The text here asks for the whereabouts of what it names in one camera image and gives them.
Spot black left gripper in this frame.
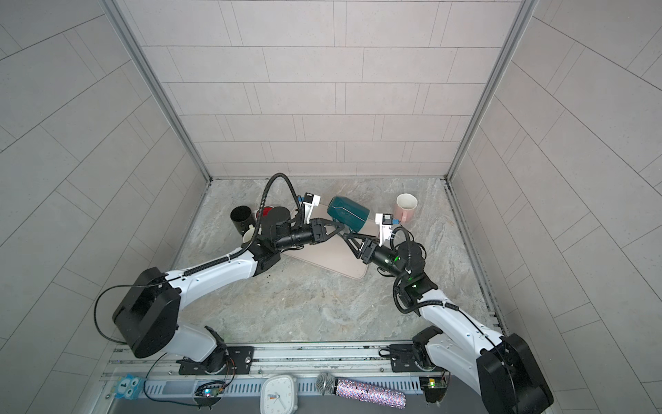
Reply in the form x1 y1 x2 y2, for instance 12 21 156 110
271 221 343 253

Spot dark green faceted mug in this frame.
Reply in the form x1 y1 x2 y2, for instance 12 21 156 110
327 196 370 233

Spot pink faceted mug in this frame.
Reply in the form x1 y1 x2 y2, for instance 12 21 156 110
394 193 418 224

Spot white mug red inside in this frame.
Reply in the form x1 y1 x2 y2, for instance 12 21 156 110
254 205 273 219

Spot black mug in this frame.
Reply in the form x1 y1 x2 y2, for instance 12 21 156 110
230 205 256 236

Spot light green mug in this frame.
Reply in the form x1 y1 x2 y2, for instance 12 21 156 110
242 226 255 243

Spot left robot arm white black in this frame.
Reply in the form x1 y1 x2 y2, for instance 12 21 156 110
112 193 345 373

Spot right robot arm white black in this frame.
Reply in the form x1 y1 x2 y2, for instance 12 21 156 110
342 227 554 413

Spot beige plastic tray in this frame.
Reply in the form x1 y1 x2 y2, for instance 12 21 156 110
284 234 368 279

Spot glittery pink microphone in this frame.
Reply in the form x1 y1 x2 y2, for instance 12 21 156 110
315 373 406 410

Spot small black circuit device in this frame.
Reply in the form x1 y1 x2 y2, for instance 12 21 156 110
419 376 448 405

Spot white square clock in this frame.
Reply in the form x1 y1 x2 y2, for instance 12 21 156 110
260 374 298 414

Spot small green circuit board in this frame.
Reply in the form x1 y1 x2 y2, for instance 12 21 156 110
194 381 226 398

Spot blue white power socket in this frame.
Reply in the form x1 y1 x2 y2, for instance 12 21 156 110
115 374 145 400

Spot left metal corner profile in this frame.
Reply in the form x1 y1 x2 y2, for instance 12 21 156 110
99 0 213 183

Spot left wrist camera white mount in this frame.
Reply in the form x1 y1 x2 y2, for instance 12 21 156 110
299 193 321 224

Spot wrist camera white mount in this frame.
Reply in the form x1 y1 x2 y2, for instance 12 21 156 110
375 213 399 246
299 193 321 224

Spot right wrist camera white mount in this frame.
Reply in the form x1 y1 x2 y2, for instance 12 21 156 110
375 213 399 246

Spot metal base rail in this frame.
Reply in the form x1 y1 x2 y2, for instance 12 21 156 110
99 341 460 405

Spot metal corner wall profile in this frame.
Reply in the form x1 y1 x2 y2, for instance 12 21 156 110
446 0 538 182

